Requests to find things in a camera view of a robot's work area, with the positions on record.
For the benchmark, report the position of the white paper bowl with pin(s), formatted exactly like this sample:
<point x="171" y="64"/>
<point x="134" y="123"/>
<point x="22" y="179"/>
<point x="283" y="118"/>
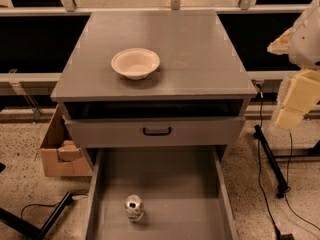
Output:
<point x="135" y="63"/>

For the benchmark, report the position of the grey top drawer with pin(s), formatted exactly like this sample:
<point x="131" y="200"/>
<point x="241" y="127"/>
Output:
<point x="128" y="133"/>

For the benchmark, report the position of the open grey middle drawer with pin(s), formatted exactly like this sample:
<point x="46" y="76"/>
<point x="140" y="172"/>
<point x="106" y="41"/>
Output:
<point x="182" y="188"/>

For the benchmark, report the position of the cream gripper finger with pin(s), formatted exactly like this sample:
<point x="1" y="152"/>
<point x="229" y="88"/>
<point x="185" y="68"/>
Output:
<point x="298" y="97"/>
<point x="280" y="46"/>

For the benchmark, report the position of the black drawer handle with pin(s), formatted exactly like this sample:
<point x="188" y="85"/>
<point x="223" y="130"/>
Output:
<point x="156" y="133"/>

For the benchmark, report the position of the brown cardboard box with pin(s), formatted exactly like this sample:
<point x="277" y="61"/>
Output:
<point x="60" y="156"/>

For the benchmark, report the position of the black stand leg left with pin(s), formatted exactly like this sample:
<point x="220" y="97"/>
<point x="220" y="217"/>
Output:
<point x="36" y="220"/>

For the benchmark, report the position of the silver green 7up can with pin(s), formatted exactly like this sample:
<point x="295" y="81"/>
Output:
<point x="134" y="208"/>

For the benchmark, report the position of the metal railing frame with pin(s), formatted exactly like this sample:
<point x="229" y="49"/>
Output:
<point x="160" y="4"/>

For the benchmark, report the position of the grey drawer cabinet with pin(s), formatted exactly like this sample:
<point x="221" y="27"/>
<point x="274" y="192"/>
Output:
<point x="200" y="74"/>

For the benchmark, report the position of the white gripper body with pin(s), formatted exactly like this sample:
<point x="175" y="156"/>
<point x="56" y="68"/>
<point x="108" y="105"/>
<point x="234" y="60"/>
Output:
<point x="306" y="45"/>

